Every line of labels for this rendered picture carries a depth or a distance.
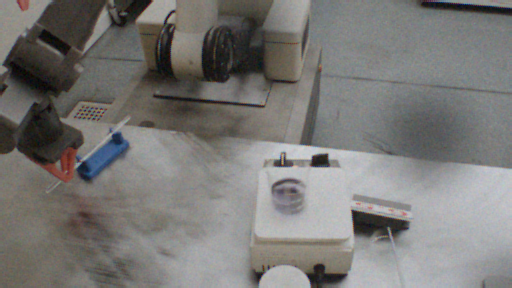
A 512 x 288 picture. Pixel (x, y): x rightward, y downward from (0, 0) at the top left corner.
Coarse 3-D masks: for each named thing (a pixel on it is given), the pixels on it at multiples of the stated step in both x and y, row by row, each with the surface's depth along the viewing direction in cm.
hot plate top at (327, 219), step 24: (312, 168) 63; (336, 168) 63; (264, 192) 60; (312, 192) 60; (336, 192) 59; (264, 216) 57; (312, 216) 57; (336, 216) 56; (264, 240) 55; (288, 240) 55; (312, 240) 54; (336, 240) 54
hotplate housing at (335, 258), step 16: (256, 176) 65; (256, 192) 63; (256, 240) 56; (352, 240) 56; (256, 256) 57; (272, 256) 57; (288, 256) 56; (304, 256) 56; (320, 256) 56; (336, 256) 56; (352, 256) 57; (256, 272) 60; (304, 272) 59; (320, 272) 56; (336, 272) 59
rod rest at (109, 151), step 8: (112, 128) 79; (112, 136) 80; (120, 136) 79; (104, 144) 80; (112, 144) 80; (120, 144) 80; (128, 144) 81; (96, 152) 78; (104, 152) 78; (112, 152) 78; (120, 152) 79; (88, 160) 77; (96, 160) 77; (104, 160) 77; (80, 168) 76; (88, 168) 74; (96, 168) 76; (88, 176) 75
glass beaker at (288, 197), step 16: (272, 160) 55; (288, 160) 56; (304, 160) 55; (272, 176) 52; (288, 176) 58; (304, 176) 52; (272, 192) 55; (288, 192) 53; (304, 192) 54; (272, 208) 57; (288, 208) 55; (304, 208) 57
